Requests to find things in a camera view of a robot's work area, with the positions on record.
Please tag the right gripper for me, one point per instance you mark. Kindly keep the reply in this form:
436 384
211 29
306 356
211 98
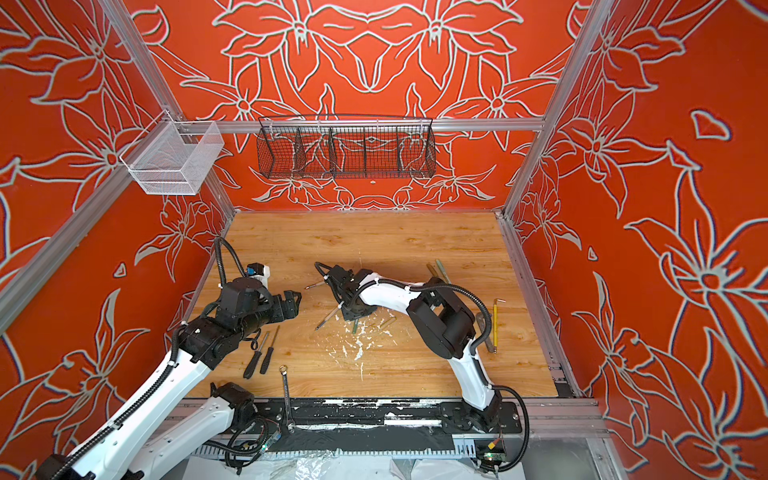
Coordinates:
341 304

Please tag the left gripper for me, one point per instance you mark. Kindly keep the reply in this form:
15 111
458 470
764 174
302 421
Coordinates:
281 312

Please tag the beige pen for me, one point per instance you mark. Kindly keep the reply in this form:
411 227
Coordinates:
331 315
315 285

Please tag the light green pen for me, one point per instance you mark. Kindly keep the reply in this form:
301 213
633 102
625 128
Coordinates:
440 266

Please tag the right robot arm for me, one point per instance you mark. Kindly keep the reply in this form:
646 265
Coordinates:
444 322

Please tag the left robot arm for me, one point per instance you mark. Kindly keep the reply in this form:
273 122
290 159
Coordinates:
129 445

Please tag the beige pen cap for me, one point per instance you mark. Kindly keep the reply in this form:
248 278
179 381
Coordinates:
388 322

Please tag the black screwdriver right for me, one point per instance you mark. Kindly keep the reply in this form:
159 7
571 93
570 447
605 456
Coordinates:
269 353

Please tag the black screwdriver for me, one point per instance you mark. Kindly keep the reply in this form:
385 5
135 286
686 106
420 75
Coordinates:
269 353
256 345

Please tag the black screwdriver left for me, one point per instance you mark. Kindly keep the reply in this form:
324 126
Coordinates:
256 345

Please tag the metal wrench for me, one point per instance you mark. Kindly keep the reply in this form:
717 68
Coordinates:
288 411

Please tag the clear plastic bin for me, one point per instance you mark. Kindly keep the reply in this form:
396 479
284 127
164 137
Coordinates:
168 161

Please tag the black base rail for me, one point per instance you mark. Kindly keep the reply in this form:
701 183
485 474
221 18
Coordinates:
449 415

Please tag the black wire basket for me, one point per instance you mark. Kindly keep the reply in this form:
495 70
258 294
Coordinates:
346 147

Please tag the yellow handled tool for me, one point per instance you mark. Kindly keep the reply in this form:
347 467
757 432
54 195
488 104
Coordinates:
496 323

